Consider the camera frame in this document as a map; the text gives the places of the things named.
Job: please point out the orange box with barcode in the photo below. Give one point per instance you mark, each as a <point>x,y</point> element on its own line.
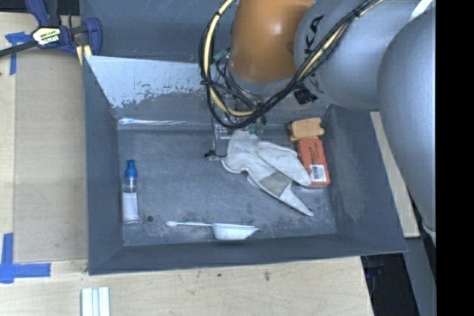
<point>314,159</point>

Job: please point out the white cloth glove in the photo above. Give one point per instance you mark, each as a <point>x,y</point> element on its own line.
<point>266,163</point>

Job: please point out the clear spray bottle blue cap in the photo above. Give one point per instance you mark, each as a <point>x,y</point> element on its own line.
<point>130,196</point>

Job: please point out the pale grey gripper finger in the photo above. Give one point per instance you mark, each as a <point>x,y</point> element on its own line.
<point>226,141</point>
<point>217,142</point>

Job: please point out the grey metal bin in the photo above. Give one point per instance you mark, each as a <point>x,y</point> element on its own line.
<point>177,177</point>

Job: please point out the orange sponge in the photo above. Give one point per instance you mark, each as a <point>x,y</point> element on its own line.
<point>305,127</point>

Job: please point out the white plastic measuring scoop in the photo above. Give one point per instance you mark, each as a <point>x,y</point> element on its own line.
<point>229,232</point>

